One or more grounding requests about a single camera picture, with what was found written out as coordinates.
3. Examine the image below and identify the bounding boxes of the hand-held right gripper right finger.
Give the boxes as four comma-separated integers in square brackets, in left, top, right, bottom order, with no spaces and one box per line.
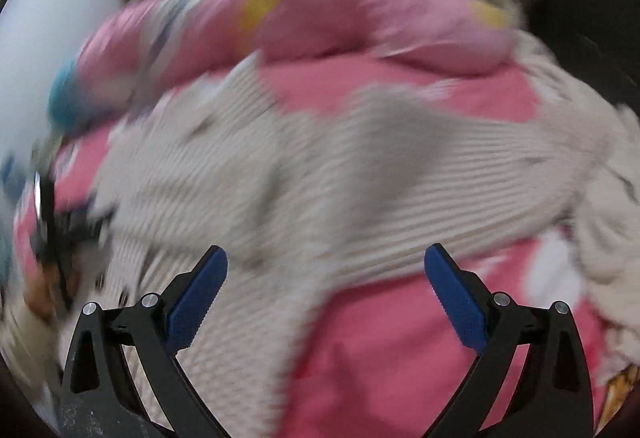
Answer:
[423,242,597,438]

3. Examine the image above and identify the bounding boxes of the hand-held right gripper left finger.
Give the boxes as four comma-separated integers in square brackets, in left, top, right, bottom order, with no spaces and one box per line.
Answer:
[60,245,230,438]

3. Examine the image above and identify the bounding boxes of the tan white checked knit sweater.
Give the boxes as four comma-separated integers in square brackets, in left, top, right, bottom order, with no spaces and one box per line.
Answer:
[0,63,626,438]

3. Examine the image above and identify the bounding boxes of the person's left hand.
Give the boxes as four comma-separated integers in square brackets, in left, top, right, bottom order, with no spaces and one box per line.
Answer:
[22,265,81,321]

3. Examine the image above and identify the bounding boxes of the pink printed bed sheet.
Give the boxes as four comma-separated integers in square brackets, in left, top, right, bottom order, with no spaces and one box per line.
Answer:
[12,55,618,438]

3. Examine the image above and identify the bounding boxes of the blue striped pillow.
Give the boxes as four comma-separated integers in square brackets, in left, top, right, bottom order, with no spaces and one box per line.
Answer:
[46,59,103,131]

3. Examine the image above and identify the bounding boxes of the orange patterned cloth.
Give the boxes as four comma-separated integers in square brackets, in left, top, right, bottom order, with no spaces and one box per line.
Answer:
[597,364,640,426]

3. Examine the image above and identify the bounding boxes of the pink printed quilt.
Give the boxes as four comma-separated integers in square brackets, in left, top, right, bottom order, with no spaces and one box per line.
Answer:
[75,0,521,119]

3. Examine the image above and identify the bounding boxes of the dark headboard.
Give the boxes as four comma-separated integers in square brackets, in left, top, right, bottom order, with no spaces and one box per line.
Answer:
[517,0,640,111]

